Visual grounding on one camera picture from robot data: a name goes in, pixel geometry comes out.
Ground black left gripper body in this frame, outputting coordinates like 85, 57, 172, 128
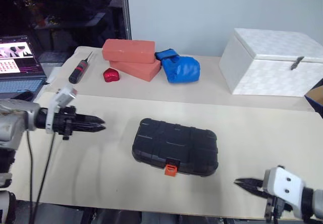
52, 105, 78, 141

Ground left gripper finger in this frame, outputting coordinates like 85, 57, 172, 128
74, 114, 105, 125
73, 123, 107, 134

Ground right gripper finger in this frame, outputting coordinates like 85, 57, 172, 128
240, 185, 273, 199
233, 178, 264, 188

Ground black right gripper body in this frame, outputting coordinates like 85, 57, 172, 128
264, 194, 287, 224

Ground black tool case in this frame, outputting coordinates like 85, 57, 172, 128
131, 118, 219, 178

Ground red heart shaped box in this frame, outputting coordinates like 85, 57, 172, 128
102, 68, 121, 83

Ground black red precision screwdriver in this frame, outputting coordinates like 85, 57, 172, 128
68, 51, 94, 85

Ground pink foam brick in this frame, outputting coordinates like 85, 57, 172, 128
101, 38, 156, 64
109, 58, 162, 83

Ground open laptop computer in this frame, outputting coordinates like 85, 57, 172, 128
0, 35, 48, 100

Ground white black robot body shell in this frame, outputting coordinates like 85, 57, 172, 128
0, 190, 17, 224

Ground blue boxing glove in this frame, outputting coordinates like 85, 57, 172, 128
154, 48, 201, 84

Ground blue cardboard box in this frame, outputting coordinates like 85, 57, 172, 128
304, 84, 323, 114

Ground white woven storage box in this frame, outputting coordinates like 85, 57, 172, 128
218, 27, 323, 98

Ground silver metal pole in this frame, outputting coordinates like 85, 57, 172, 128
120, 0, 133, 40

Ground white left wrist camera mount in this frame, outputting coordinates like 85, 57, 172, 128
45, 83, 78, 134

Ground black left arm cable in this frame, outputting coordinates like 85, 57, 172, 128
25, 130, 57, 224

